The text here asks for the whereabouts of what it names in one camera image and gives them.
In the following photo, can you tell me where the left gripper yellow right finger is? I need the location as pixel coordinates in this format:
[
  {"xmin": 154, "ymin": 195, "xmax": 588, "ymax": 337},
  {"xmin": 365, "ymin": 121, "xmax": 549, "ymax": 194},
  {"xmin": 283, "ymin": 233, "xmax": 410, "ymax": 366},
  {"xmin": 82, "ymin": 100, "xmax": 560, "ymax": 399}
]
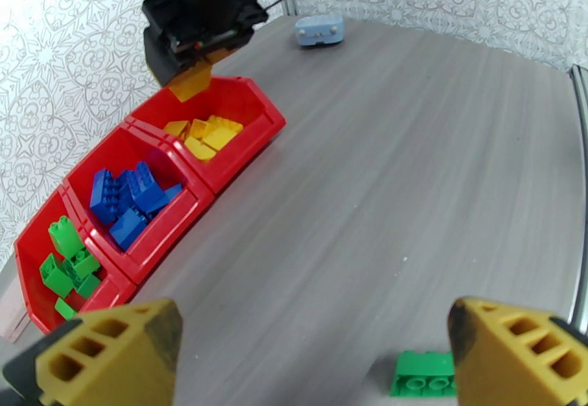
[{"xmin": 448, "ymin": 296, "xmax": 588, "ymax": 406}]

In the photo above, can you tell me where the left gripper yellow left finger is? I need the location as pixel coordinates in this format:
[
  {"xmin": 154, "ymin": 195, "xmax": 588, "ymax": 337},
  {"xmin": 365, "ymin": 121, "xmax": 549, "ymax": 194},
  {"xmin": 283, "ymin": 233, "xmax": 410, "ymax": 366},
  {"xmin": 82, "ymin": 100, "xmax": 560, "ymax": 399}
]
[{"xmin": 0, "ymin": 298, "xmax": 184, "ymax": 406}]

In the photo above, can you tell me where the yellow tall lego brick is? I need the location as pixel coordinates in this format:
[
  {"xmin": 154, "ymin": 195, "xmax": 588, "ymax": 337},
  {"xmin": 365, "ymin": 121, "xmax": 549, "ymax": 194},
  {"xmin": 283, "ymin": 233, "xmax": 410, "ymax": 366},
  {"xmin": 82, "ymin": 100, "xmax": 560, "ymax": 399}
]
[
  {"xmin": 162, "ymin": 119, "xmax": 190, "ymax": 140},
  {"xmin": 201, "ymin": 126, "xmax": 239, "ymax": 152}
]

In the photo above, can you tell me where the yellow square lego brick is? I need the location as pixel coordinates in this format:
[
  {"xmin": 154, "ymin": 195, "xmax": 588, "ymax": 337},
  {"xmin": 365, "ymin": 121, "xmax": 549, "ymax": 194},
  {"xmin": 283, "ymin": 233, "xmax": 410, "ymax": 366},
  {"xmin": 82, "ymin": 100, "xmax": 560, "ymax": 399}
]
[{"xmin": 207, "ymin": 115, "xmax": 245, "ymax": 135}]

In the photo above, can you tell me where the yellow curved lego brick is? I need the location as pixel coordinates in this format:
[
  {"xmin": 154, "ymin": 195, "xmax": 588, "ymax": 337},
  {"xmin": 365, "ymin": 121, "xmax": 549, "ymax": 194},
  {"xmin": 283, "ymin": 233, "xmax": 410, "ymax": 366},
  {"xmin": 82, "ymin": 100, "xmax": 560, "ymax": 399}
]
[{"xmin": 183, "ymin": 135, "xmax": 218, "ymax": 162}]

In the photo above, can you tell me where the green lego brick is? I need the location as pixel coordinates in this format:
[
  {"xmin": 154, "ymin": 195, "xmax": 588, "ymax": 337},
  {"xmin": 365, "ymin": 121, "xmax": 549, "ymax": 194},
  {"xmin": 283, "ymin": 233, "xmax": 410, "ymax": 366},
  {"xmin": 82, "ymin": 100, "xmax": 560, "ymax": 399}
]
[
  {"xmin": 68, "ymin": 248, "xmax": 101, "ymax": 279},
  {"xmin": 48, "ymin": 216, "xmax": 86, "ymax": 259},
  {"xmin": 38, "ymin": 254, "xmax": 74, "ymax": 299},
  {"xmin": 75, "ymin": 273, "xmax": 102, "ymax": 300},
  {"xmin": 389, "ymin": 350, "xmax": 458, "ymax": 399},
  {"xmin": 54, "ymin": 297, "xmax": 78, "ymax": 321}
]

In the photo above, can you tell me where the blue square lego brick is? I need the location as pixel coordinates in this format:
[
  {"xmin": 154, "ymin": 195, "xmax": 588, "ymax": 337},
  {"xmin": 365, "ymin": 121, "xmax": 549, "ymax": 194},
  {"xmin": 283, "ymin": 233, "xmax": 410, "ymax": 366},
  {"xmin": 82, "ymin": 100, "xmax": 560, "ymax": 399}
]
[{"xmin": 109, "ymin": 207, "xmax": 149, "ymax": 252}]

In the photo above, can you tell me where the blue long lego brick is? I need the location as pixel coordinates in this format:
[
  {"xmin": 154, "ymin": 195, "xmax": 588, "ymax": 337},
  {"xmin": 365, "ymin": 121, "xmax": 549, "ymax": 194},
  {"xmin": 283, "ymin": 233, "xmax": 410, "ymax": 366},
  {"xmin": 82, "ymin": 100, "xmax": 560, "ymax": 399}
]
[{"xmin": 89, "ymin": 168, "xmax": 118, "ymax": 226}]

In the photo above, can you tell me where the red plastic bin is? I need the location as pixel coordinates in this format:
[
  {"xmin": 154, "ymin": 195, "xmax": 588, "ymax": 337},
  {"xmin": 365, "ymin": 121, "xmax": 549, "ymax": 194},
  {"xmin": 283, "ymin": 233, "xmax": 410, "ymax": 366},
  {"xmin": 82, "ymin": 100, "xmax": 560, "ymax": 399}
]
[
  {"xmin": 62, "ymin": 117, "xmax": 217, "ymax": 286},
  {"xmin": 124, "ymin": 76, "xmax": 287, "ymax": 195},
  {"xmin": 13, "ymin": 184, "xmax": 139, "ymax": 336}
]

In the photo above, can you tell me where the light blue small case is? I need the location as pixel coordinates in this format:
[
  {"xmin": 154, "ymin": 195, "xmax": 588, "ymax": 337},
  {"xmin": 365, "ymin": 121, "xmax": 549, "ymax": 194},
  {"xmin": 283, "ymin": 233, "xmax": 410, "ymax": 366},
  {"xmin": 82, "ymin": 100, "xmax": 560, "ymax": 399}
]
[{"xmin": 293, "ymin": 13, "xmax": 345, "ymax": 48}]

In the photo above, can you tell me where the pink pencil case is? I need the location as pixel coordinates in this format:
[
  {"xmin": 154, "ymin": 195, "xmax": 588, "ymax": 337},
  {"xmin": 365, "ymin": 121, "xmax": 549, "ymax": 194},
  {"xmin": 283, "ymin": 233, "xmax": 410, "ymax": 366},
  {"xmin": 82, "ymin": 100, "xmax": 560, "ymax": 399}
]
[{"xmin": 0, "ymin": 296, "xmax": 33, "ymax": 343}]

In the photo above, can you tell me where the aluminium table edge rail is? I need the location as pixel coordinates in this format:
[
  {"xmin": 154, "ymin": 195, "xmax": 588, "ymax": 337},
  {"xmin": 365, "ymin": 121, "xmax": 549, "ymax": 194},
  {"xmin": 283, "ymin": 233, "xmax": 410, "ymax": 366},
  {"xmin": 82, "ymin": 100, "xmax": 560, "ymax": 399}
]
[{"xmin": 568, "ymin": 63, "xmax": 588, "ymax": 335}]

